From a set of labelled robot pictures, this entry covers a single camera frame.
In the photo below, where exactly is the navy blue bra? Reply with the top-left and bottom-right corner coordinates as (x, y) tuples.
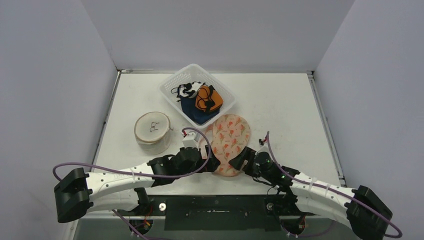
(180, 97), (220, 125)

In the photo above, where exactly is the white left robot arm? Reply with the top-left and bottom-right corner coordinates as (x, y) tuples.
(53, 146), (220, 223)

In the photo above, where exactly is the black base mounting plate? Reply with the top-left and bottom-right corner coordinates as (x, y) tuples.
(118, 194), (305, 231)

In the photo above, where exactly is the white round mesh laundry bag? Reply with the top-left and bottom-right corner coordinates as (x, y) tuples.
(133, 111), (172, 155)

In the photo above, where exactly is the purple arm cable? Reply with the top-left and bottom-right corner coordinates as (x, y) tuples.
(52, 127), (213, 182)
(264, 131), (404, 239)

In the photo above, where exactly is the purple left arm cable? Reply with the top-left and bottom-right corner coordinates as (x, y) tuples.
(52, 127), (213, 182)

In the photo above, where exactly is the orange bra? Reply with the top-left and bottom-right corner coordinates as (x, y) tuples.
(195, 84), (224, 113)

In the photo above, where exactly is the white plastic basket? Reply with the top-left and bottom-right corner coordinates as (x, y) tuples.
(158, 63), (238, 129)

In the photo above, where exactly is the black and white bra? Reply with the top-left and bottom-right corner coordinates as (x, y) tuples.
(170, 81), (204, 99)

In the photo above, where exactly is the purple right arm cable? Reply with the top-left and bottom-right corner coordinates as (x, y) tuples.
(264, 131), (404, 239)

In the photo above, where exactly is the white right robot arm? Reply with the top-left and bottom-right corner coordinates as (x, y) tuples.
(228, 147), (393, 240)

